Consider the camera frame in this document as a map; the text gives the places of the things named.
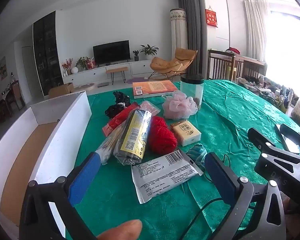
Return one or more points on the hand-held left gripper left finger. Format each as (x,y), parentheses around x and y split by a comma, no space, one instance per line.
(85,175)

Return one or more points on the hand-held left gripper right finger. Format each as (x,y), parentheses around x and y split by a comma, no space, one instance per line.
(220,177)

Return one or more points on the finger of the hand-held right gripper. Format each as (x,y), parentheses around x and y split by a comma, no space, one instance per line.
(261,140)

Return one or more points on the teal patterned cloth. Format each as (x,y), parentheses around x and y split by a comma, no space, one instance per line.
(196,152)

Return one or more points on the white cardboard box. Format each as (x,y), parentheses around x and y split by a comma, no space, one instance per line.
(62,135)

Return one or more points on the white barcode packet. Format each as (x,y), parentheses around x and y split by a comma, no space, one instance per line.
(162,175)

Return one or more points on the black and yellow bag roll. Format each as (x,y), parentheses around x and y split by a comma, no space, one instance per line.
(135,135)

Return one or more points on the red packet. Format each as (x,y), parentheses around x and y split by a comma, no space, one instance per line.
(120,118)

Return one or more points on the red yarn ball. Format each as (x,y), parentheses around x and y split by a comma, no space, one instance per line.
(163,135)

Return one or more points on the black lace garment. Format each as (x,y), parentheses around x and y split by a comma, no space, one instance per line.
(116,107)

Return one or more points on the pink mesh bath sponge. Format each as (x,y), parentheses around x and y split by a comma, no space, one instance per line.
(177,106)

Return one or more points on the pink floral packet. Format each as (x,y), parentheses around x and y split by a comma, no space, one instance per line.
(151,107)

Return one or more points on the person's left hand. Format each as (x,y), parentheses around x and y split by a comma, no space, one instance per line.
(122,230)

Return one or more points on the clear stick packet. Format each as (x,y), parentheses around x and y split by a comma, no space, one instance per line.
(108,145)

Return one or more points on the green tablecloth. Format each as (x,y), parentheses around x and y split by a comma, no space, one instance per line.
(230,110)

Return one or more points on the pile of household clutter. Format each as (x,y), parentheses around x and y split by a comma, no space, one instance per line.
(277,92)

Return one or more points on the yellow and white tissue pack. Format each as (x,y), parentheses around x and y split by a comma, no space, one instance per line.
(186,132)

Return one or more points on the dark wooden chairs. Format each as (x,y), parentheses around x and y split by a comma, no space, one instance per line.
(227,65)

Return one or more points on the clear jar with black lid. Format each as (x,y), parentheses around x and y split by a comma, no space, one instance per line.
(192,90)

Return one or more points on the beige pet bed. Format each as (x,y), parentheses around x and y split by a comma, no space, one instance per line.
(86,87)

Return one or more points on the brown cardboard box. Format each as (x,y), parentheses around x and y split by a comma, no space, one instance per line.
(61,89)

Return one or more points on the grey floor scale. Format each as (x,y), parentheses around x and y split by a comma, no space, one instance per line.
(103,85)

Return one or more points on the white television cabinet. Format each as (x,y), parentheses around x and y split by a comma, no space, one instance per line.
(90,76)

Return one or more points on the round white vase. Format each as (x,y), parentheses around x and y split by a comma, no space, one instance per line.
(75,69)

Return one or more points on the dining table with chairs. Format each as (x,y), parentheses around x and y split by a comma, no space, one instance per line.
(10,100)

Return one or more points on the purple round mat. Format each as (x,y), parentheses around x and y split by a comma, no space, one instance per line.
(137,80)

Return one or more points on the wooden bench with metal legs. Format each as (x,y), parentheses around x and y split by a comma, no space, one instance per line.
(117,70)

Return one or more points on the white sheer curtain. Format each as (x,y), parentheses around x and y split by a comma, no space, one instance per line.
(256,30)

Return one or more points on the red gift box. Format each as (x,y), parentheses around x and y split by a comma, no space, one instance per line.
(90,64)

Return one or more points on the orange book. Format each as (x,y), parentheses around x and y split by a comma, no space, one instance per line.
(155,87)

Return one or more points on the red flowers in vase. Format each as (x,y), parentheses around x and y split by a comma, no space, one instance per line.
(66,65)

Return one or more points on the leafy green plant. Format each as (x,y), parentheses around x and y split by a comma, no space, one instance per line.
(82,62)

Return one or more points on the orange lounge chair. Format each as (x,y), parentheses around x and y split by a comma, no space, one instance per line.
(175,60)

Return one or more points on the black television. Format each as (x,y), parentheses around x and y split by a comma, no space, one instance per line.
(111,52)

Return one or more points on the black glass display cabinet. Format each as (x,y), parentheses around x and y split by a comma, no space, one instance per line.
(46,55)

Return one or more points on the small dark potted plant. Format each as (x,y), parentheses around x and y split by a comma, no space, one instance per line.
(136,54)

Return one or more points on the grey curtain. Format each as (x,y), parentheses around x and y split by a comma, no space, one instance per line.
(191,25)

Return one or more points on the covered standing air conditioner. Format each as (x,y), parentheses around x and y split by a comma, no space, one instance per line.
(178,30)

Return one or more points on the large green potted plant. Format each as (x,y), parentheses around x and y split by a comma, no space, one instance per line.
(148,50)

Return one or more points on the red wall calendar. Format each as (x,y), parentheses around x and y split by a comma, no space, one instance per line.
(211,17)

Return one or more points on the framed wall painting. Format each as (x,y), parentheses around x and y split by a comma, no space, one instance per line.
(3,67)

